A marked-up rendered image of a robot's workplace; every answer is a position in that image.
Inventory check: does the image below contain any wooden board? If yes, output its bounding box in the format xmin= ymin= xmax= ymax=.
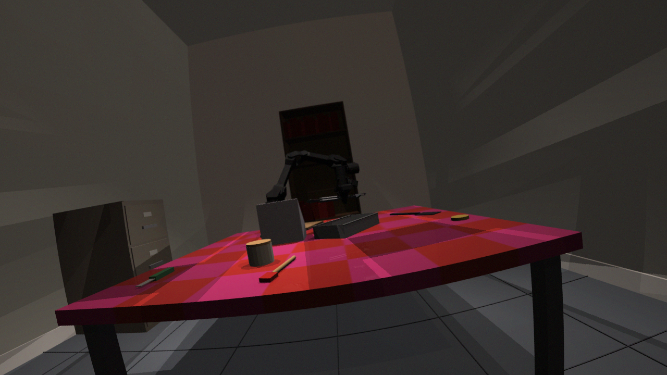
xmin=305 ymin=221 xmax=324 ymax=230

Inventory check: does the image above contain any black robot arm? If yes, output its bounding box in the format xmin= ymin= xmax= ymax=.
xmin=266 ymin=151 xmax=360 ymax=204

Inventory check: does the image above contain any dark grey cylinder with tan lid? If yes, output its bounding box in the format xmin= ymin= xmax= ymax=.
xmin=246 ymin=239 xmax=274 ymax=267

